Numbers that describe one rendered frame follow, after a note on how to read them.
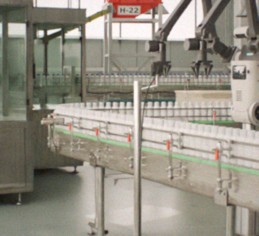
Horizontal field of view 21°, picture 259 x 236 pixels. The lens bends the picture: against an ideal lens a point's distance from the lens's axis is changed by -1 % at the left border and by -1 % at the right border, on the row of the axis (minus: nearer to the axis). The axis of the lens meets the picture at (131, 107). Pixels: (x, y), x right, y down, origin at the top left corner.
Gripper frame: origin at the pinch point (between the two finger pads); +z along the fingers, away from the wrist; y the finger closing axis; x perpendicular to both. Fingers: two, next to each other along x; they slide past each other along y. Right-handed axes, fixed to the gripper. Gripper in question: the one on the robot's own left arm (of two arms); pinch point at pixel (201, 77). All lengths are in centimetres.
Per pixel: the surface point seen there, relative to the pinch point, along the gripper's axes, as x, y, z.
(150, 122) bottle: 28.1, -16.2, 25.4
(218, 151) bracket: -56, -26, 34
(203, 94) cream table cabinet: 386, 249, 20
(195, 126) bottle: -18.8, -15.7, 24.9
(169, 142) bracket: -10.5, -25.9, 33.4
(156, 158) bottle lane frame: 14, -20, 45
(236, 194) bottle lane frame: -61, -20, 54
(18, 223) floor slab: 306, -7, 137
